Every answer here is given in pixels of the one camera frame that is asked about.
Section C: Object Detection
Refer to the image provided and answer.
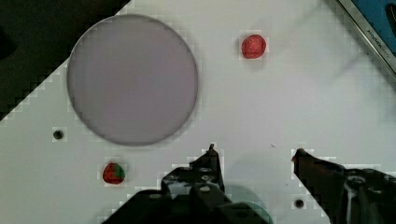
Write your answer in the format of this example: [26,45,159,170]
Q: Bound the red round toy fruit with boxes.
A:
[241,35,267,59]

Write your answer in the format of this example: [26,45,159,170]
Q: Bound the red green toy strawberry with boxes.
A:
[102,162,125,185]

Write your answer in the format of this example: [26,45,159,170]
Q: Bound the grey round plate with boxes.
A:
[66,14,199,146]

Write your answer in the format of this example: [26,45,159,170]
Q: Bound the silver toaster oven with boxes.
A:
[334,0,396,75]

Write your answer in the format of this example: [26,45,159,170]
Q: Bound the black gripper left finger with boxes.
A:
[161,144,225,198]

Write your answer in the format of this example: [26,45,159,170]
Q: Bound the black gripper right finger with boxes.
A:
[291,148,396,224]

